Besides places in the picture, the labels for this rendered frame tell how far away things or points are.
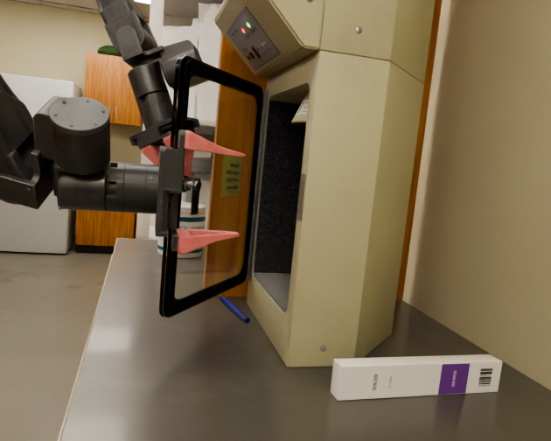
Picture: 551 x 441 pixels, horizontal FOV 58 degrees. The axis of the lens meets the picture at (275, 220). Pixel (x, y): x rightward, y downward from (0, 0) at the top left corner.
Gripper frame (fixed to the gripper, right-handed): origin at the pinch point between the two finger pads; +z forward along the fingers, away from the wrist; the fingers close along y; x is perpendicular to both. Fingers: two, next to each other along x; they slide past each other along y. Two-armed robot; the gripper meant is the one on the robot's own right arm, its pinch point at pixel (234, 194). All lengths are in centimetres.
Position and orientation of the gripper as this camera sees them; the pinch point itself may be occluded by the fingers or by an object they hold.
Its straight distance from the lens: 61.4
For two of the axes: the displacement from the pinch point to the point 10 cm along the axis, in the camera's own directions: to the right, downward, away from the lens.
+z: 9.7, 0.5, 2.5
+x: -2.4, -1.4, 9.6
